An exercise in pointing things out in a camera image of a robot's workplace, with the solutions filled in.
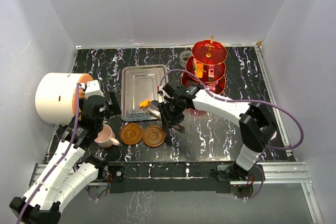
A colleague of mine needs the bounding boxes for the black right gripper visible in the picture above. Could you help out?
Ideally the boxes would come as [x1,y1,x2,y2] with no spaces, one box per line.
[159,98,184,131]

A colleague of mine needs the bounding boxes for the silver metal serving tongs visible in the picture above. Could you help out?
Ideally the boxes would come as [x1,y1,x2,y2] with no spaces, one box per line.
[145,104,185,134]

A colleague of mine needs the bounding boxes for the orange fish shaped pastry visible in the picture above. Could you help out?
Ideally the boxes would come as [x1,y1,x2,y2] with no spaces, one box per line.
[139,99,151,108]

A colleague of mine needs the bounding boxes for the brown wooden coaster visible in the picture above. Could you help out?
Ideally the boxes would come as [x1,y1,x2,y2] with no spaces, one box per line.
[120,123,143,145]
[142,125,166,147]

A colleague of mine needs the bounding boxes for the pink ceramic cup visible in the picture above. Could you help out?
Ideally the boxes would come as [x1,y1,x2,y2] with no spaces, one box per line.
[95,124,120,148]

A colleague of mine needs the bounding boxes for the yellow orange cake piece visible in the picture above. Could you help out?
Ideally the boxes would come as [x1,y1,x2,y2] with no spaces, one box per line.
[195,63,204,79]

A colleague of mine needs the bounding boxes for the red three-tier cake stand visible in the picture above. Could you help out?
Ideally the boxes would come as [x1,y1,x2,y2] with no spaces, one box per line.
[181,37,228,94]

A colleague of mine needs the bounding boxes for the dark chocolate cookie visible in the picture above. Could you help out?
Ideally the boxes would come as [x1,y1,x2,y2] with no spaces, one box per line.
[151,100,159,107]

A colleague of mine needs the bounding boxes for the brown chocolate layered cake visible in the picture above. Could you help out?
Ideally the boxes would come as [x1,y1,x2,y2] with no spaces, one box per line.
[208,68,215,82]

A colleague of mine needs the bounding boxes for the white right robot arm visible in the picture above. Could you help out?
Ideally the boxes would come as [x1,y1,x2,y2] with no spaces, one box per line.
[157,80,277,180]

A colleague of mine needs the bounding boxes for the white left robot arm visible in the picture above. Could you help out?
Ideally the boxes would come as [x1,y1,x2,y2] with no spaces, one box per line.
[9,92,121,223]

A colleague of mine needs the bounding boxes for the silver metal tray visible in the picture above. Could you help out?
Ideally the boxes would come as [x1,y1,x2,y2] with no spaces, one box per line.
[120,64,167,122]

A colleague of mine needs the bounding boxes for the clear tape roll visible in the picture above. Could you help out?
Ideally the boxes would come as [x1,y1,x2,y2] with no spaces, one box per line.
[179,50,192,68]

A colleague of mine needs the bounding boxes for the white cylindrical drum container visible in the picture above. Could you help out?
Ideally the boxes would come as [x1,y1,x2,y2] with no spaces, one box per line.
[35,73,93,125]

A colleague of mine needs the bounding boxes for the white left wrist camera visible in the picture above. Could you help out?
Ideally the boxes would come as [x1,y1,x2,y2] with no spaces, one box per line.
[84,80,104,98]

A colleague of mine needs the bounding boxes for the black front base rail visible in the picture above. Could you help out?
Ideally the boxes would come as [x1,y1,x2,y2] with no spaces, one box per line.
[106,161,266,195]

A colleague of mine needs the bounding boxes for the aluminium frame rail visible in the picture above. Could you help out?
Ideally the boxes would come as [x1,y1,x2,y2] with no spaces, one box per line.
[255,42,324,223]

